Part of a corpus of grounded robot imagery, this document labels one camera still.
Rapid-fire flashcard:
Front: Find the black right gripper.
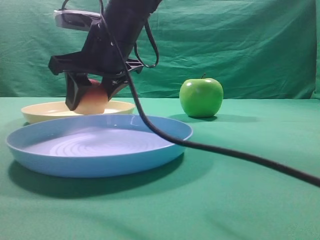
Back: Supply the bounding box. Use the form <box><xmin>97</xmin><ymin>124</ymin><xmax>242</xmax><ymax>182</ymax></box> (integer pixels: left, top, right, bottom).
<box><xmin>48</xmin><ymin>22</ymin><xmax>143</xmax><ymax>111</ymax></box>

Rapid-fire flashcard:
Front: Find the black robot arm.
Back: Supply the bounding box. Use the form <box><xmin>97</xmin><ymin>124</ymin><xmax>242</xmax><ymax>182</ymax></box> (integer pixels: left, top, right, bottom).
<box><xmin>48</xmin><ymin>0</ymin><xmax>160</xmax><ymax>111</ymax></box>

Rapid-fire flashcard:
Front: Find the blue plate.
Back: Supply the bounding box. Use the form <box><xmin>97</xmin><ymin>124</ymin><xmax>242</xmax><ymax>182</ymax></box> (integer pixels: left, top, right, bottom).
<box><xmin>6</xmin><ymin>114</ymin><xmax>185</xmax><ymax>178</ymax></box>

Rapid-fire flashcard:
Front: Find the yellow plate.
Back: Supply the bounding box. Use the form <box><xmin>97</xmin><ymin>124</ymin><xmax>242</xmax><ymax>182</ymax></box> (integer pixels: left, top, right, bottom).
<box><xmin>21</xmin><ymin>100</ymin><xmax>136</xmax><ymax>124</ymax></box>

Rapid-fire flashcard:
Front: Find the green apple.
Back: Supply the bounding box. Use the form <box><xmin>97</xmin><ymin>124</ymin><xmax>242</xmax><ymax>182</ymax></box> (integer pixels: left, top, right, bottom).
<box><xmin>179</xmin><ymin>76</ymin><xmax>224</xmax><ymax>118</ymax></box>

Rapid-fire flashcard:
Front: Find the green tablecloth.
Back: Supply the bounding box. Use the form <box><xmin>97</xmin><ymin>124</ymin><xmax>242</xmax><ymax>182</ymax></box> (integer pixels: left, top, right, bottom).
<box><xmin>0</xmin><ymin>97</ymin><xmax>320</xmax><ymax>240</ymax></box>

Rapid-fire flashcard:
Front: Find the green backdrop cloth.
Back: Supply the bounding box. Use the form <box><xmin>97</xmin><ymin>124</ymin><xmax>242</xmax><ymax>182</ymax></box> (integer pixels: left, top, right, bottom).
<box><xmin>0</xmin><ymin>0</ymin><xmax>320</xmax><ymax>99</ymax></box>

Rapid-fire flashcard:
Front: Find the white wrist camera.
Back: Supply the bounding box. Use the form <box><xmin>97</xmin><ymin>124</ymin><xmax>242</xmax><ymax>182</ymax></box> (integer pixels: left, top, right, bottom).
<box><xmin>53</xmin><ymin>9</ymin><xmax>101</xmax><ymax>32</ymax></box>

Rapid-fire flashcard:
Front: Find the black cable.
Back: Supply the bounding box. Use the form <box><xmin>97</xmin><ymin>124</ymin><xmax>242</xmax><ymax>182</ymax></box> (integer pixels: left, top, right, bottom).
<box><xmin>98</xmin><ymin>0</ymin><xmax>320</xmax><ymax>188</ymax></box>

